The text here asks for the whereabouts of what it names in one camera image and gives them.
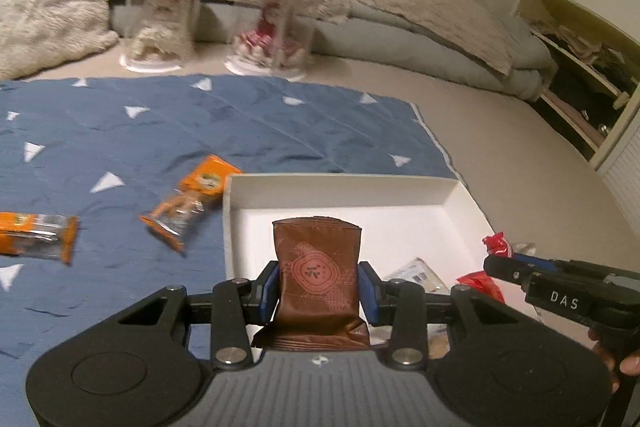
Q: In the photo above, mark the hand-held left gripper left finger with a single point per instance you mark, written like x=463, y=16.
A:
x=270, y=292

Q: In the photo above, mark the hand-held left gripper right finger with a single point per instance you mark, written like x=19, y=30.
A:
x=369, y=292

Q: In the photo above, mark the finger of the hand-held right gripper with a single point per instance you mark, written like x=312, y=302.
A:
x=537, y=263
x=505, y=269

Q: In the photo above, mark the red snack packet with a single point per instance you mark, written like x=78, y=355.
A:
x=480, y=282

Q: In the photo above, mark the brown snack packet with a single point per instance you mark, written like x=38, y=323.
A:
x=315, y=277

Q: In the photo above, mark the white cardboard box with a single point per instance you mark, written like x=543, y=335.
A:
x=400, y=227

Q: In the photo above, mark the person's right hand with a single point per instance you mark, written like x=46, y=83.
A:
x=629, y=364

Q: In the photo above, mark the clear-wrapped round pastry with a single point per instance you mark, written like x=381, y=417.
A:
x=415, y=274

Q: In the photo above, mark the white louvered door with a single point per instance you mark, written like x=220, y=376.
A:
x=625, y=187

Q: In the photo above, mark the orange snack packet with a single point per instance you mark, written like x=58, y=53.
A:
x=200, y=184
x=20, y=234

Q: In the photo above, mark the blue quilted triangle-print blanket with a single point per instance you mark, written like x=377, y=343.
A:
x=250, y=127

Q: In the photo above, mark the clutter of clothes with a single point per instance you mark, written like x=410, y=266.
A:
x=590, y=47

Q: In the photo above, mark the grey folded bedding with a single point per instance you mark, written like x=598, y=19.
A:
x=400, y=42

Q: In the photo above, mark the red-dress doll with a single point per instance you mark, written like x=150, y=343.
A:
x=267, y=27

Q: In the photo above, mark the white-dress doll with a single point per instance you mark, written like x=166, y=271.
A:
x=155, y=42

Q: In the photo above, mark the clear doll display case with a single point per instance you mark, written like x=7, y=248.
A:
x=135, y=7
x=300, y=7

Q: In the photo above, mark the fluffy white cushion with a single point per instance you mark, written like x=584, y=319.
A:
x=50, y=7

